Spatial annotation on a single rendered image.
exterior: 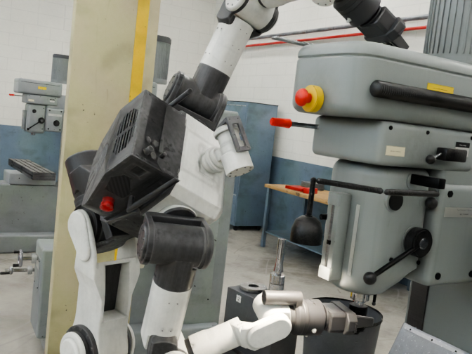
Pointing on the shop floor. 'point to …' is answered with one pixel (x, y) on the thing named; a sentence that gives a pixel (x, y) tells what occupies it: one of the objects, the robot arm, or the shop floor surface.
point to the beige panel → (95, 119)
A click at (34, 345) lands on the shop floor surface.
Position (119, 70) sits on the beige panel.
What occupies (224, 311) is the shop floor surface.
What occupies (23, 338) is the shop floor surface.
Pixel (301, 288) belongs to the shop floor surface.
